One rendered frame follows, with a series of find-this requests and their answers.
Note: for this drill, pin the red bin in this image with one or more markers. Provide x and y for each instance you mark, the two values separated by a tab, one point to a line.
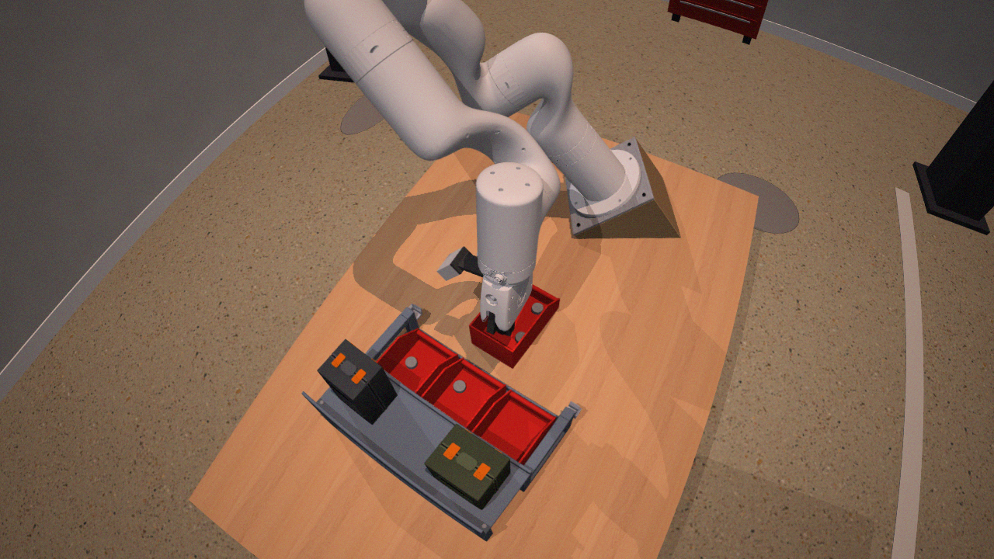
461	407
511	425
528	322
432	359

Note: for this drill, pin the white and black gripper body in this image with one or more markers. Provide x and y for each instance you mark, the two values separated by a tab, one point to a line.
504	300

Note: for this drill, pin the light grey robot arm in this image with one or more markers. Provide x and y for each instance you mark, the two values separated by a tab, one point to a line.
373	46

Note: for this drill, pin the grey metal shelf rack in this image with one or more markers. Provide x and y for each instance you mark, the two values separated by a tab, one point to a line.
410	429

